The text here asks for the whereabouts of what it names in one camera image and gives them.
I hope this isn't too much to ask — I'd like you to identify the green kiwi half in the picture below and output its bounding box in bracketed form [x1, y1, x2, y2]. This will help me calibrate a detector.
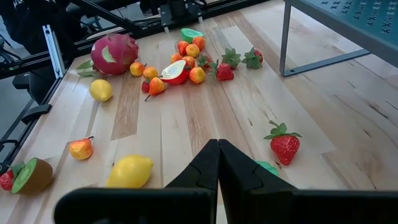
[11, 157, 54, 195]

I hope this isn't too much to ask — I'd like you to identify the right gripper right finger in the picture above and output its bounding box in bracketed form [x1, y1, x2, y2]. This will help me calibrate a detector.
[218, 138, 297, 192]

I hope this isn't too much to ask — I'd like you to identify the green avocado half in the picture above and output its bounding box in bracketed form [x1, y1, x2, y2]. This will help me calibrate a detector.
[255, 160, 280, 177]
[180, 27, 205, 44]

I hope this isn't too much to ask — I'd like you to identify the yellow lemon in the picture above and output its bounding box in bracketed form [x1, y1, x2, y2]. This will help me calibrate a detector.
[105, 154, 154, 189]
[89, 78, 114, 103]

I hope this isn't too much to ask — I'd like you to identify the black table edge clamp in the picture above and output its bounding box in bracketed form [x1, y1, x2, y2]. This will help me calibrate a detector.
[20, 103, 53, 125]

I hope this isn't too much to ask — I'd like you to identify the red apple half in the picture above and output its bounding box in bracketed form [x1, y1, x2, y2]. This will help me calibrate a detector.
[159, 59, 191, 85]

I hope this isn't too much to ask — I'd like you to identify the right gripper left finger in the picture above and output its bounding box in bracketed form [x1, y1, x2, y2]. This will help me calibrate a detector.
[164, 138, 219, 190]

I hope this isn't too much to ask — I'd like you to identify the silver aluminium bracket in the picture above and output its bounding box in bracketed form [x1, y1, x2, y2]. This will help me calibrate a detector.
[42, 24, 65, 79]

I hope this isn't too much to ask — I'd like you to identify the small orange pear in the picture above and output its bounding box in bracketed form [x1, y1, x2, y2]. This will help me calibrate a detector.
[144, 77, 167, 102]
[68, 135, 95, 161]

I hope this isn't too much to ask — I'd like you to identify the pink dragon fruit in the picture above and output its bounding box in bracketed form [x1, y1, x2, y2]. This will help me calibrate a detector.
[76, 32, 140, 78]

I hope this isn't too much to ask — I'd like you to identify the grey perforated metal shelf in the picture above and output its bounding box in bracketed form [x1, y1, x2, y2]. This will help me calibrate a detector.
[279, 0, 398, 78]

